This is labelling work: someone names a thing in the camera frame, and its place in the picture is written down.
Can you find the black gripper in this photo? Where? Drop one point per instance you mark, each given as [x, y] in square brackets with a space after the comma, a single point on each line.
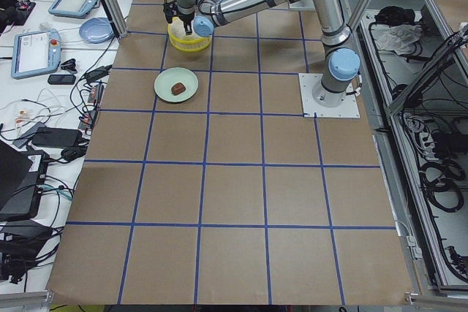
[185, 20]

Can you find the yellow bamboo steamer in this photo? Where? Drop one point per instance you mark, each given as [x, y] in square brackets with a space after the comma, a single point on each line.
[188, 43]

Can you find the brown steamed bun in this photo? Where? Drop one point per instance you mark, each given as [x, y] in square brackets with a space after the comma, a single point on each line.
[178, 89]

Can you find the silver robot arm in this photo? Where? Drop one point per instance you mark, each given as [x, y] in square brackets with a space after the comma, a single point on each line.
[201, 17]

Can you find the light green plate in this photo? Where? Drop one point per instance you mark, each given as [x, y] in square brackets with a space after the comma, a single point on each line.
[165, 80]

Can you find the blue plate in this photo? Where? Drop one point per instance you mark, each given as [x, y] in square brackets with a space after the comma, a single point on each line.
[96, 30]

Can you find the far blue teach pendant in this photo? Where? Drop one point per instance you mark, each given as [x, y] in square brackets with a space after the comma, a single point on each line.
[72, 8]

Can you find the blue teach pendant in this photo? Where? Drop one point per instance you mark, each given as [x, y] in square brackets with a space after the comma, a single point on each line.
[36, 53]
[72, 8]

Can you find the black phone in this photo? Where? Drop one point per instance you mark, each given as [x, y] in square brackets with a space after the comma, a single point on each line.
[61, 79]

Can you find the near blue teach pendant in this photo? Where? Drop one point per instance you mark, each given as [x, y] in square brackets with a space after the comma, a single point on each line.
[36, 53]

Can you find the black power adapter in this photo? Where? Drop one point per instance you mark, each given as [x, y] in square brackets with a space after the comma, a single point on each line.
[56, 137]

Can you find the crumpled white cloth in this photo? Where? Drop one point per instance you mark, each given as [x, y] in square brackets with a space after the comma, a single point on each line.
[400, 39]

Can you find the black laptop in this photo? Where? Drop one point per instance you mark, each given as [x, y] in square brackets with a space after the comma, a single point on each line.
[22, 174]

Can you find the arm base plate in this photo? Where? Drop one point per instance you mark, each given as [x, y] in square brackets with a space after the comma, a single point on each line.
[302, 5]
[317, 102]

